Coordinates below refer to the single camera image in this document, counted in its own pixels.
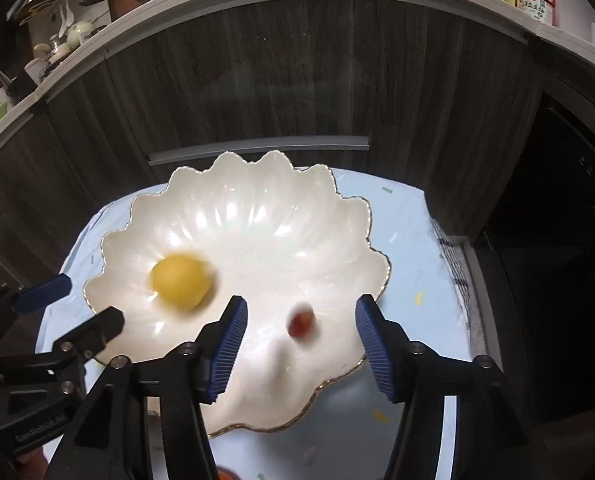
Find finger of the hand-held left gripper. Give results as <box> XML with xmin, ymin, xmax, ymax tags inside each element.
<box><xmin>0</xmin><ymin>306</ymin><xmax>126</xmax><ymax>377</ymax></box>
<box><xmin>0</xmin><ymin>274</ymin><xmax>73</xmax><ymax>333</ymax></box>

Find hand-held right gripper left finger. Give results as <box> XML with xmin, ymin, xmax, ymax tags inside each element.
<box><xmin>48</xmin><ymin>295</ymin><xmax>249</xmax><ymax>480</ymax></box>

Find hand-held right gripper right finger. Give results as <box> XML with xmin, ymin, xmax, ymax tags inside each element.
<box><xmin>355</xmin><ymin>295</ymin><xmax>553</xmax><ymax>480</ymax></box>

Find small red fruit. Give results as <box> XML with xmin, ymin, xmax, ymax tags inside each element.
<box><xmin>286</xmin><ymin>304</ymin><xmax>317</xmax><ymax>341</ymax></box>

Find yellow lemon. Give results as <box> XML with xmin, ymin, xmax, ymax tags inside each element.
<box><xmin>150</xmin><ymin>254</ymin><xmax>214</xmax><ymax>311</ymax></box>

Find white scalloped bowl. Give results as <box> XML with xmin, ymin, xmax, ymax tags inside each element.
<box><xmin>82</xmin><ymin>151</ymin><xmax>393</xmax><ymax>436</ymax></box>

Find person's left hand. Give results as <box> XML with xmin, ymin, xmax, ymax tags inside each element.
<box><xmin>8</xmin><ymin>452</ymin><xmax>48</xmax><ymax>480</ymax></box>

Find light blue patterned tablecloth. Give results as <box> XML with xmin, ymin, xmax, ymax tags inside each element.
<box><xmin>38</xmin><ymin>167</ymin><xmax>473</xmax><ymax>480</ymax></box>

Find white checked cloth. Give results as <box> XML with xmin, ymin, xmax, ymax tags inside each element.
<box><xmin>430</xmin><ymin>217</ymin><xmax>478</xmax><ymax>356</ymax></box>

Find white cup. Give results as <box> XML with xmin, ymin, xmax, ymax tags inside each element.
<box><xmin>24</xmin><ymin>59</ymin><xmax>48</xmax><ymax>84</ymax></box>

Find black built-in appliance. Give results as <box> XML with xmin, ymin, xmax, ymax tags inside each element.
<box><xmin>477</xmin><ymin>75</ymin><xmax>595</xmax><ymax>480</ymax></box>

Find glass teapot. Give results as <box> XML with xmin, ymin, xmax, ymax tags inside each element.
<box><xmin>50</xmin><ymin>35</ymin><xmax>72</xmax><ymax>62</ymax></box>

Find white teapot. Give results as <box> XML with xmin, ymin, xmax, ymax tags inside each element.
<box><xmin>68</xmin><ymin>20</ymin><xmax>99</xmax><ymax>47</ymax></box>

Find white spoons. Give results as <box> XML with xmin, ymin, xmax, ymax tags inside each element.
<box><xmin>59</xmin><ymin>0</ymin><xmax>77</xmax><ymax>32</ymax></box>

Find dark wood kitchen cabinet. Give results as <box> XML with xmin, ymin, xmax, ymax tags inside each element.
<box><xmin>0</xmin><ymin>0</ymin><xmax>553</xmax><ymax>306</ymax></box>

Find silver cabinet handle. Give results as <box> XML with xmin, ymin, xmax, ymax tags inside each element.
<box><xmin>148</xmin><ymin>136</ymin><xmax>371</xmax><ymax>167</ymax></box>

